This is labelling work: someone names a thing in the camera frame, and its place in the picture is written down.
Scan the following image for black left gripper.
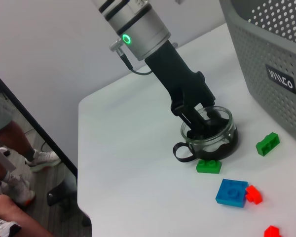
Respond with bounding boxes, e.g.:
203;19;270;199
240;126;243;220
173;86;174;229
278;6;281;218
144;41;228;134

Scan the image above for glass teacup black sleeve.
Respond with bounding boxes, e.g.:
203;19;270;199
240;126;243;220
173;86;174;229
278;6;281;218
172;105;239;163

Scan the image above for grey-green perforated storage bin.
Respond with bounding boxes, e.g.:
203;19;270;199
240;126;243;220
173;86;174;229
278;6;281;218
219;0;296;151

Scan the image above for green toy brick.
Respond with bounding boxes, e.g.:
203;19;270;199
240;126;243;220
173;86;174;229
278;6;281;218
256;132;280;157
196;159;223;175

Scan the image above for blue square toy plate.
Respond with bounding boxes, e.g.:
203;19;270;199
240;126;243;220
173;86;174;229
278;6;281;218
215;179;249;208

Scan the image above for small red toy brick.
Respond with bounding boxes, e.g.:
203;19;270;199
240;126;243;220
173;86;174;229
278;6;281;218
245;185;262;205
263;225;285;237

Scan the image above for black furniture foot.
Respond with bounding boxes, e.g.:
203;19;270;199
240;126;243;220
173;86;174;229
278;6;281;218
46;180;92;228

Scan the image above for person in grey shorts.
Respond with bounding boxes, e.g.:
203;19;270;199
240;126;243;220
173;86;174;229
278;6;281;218
0;88;62;173

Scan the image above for person in beige shorts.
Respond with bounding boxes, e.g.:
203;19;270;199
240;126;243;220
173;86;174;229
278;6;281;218
0;142;37;207

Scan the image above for seated person bare thigh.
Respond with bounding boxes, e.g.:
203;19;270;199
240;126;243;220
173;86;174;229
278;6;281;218
0;194;55;237

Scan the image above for white sneaker black laces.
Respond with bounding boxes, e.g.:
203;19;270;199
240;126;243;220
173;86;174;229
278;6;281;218
0;214;22;237

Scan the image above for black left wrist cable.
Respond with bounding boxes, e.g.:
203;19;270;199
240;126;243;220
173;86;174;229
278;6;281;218
109;38;153;76

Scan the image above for black frame bar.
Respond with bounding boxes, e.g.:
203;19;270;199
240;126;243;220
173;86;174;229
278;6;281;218
0;66;77;177

